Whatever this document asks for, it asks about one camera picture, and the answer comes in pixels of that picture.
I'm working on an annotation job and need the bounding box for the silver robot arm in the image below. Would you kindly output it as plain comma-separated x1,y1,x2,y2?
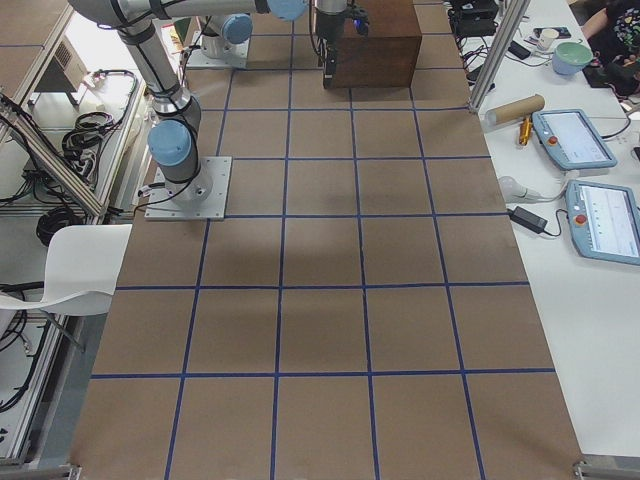
70,1,369,204
198,14,253,58

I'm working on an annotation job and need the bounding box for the aluminium frame post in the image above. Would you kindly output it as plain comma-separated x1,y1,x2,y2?
468,0,530,113

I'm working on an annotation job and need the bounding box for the near teach pendant tablet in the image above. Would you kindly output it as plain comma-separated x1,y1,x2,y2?
565,180,639,266

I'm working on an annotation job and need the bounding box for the far teach pendant tablet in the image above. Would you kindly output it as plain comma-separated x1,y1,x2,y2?
532,109,618,171

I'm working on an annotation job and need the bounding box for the black phone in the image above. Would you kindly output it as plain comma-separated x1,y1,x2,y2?
508,41,531,60

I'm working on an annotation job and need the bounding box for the dark wooden drawer cabinet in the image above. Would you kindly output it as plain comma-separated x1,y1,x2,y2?
323,0,422,89

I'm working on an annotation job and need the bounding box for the white light bulb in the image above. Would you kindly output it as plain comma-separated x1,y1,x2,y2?
498,176,528,202

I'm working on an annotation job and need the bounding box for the cardboard tube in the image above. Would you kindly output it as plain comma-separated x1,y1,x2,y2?
485,94,545,126

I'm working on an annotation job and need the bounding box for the yellow utility knife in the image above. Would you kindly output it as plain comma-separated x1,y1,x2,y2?
518,115,532,146

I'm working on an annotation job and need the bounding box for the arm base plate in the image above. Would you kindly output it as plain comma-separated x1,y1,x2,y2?
186,31,250,69
144,156,232,221

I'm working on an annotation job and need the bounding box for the white chair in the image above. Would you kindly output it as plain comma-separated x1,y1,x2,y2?
1,224,132,316

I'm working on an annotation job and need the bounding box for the teach pendant tablet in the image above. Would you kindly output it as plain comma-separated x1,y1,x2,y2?
532,109,618,171
565,180,639,266

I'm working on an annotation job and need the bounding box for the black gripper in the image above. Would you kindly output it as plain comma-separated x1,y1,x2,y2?
314,9,345,78

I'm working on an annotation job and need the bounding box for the black power adapter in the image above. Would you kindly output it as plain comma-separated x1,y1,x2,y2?
508,206,548,234

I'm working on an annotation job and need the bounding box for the green bowl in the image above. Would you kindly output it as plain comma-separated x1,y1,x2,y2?
551,42,593,76

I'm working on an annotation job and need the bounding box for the white paper cup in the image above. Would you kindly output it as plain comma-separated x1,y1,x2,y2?
537,28,559,52

